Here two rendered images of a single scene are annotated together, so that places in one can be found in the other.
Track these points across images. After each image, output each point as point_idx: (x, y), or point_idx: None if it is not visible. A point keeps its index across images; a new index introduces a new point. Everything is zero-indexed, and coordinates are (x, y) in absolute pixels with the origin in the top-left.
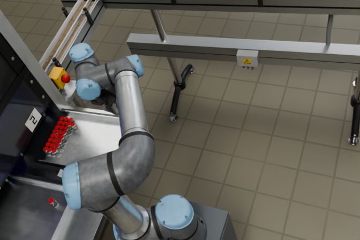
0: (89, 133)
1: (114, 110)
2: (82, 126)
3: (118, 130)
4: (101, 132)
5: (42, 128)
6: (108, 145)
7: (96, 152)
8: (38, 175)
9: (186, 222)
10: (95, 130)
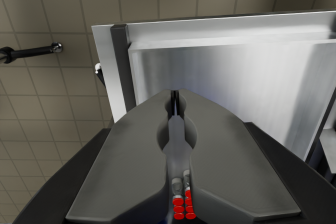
0: (191, 147)
1: (247, 145)
2: (177, 166)
3: (170, 83)
4: (184, 122)
5: (195, 222)
6: (221, 89)
7: (247, 109)
8: None
9: None
10: (181, 138)
